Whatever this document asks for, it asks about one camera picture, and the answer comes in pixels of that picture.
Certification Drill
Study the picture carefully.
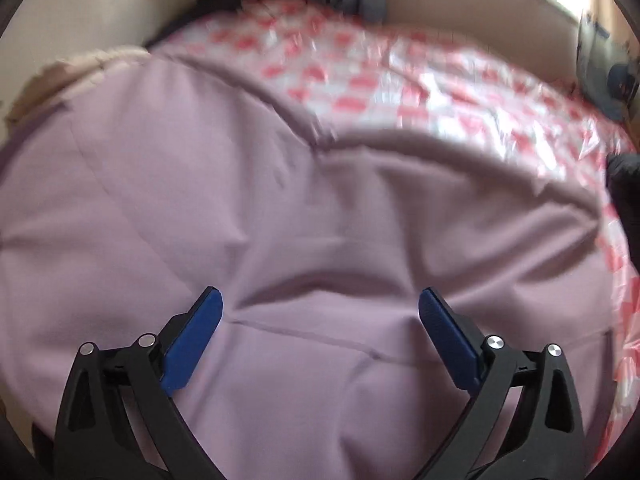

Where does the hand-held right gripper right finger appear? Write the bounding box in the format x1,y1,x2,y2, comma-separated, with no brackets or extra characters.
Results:
419,286,587,480

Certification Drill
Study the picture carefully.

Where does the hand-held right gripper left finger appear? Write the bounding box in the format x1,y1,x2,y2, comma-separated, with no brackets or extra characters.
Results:
54,286,227,480

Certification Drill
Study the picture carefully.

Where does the lilac and purple jacket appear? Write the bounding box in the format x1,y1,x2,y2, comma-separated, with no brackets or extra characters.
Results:
0,50,616,480

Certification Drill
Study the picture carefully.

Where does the black puffer jacket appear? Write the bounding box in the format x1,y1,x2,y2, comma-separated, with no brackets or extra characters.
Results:
606,152,640,211

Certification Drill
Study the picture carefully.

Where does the red checkered plastic bed cover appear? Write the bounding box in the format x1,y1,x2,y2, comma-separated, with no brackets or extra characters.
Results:
150,0,640,421

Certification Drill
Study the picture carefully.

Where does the cream puffer jacket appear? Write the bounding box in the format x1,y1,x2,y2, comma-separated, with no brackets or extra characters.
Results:
5,46,151,126

